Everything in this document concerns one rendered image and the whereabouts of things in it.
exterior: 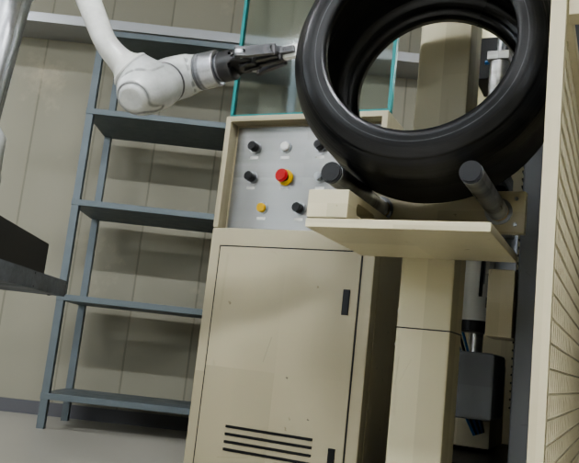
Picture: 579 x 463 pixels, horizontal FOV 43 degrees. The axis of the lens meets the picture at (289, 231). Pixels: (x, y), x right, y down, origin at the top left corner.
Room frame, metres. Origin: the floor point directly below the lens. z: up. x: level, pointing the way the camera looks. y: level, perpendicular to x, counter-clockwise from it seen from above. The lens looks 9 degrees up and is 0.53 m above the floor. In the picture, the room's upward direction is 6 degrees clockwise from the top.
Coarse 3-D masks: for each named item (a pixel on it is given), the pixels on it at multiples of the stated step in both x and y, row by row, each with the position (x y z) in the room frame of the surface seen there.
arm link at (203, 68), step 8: (200, 56) 1.70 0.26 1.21; (208, 56) 1.69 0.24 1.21; (192, 64) 1.70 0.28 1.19; (200, 64) 1.69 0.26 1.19; (208, 64) 1.68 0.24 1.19; (192, 72) 1.70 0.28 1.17; (200, 72) 1.70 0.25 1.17; (208, 72) 1.69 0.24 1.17; (216, 72) 1.70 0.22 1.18; (200, 80) 1.71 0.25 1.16; (208, 80) 1.71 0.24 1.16; (216, 80) 1.71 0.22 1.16; (200, 88) 1.74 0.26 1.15; (208, 88) 1.74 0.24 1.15
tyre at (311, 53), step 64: (320, 0) 1.48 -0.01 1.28; (384, 0) 1.65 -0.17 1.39; (448, 0) 1.64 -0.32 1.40; (512, 0) 1.32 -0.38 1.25; (320, 64) 1.46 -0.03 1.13; (512, 64) 1.32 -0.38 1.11; (320, 128) 1.48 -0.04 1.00; (384, 128) 1.40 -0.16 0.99; (448, 128) 1.35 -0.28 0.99; (512, 128) 1.34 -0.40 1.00; (384, 192) 1.58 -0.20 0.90; (448, 192) 1.50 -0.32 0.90
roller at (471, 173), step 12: (468, 168) 1.33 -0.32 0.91; (480, 168) 1.32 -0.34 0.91; (468, 180) 1.33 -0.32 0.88; (480, 180) 1.33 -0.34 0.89; (480, 192) 1.40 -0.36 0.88; (492, 192) 1.44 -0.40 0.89; (492, 204) 1.50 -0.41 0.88; (504, 204) 1.57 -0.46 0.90; (492, 216) 1.60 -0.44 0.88; (504, 216) 1.62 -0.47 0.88
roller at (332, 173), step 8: (328, 168) 1.45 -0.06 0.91; (336, 168) 1.44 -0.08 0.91; (344, 168) 1.47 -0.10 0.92; (328, 176) 1.45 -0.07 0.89; (336, 176) 1.44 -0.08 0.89; (344, 176) 1.46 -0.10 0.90; (352, 176) 1.51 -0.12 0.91; (336, 184) 1.46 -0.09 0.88; (344, 184) 1.48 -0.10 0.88; (352, 184) 1.51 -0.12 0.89; (360, 184) 1.55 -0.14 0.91; (360, 192) 1.56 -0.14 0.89; (368, 192) 1.60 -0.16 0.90; (368, 200) 1.62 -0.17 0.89; (376, 200) 1.66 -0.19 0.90; (384, 200) 1.73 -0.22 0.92; (376, 208) 1.68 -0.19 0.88; (384, 208) 1.72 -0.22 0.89
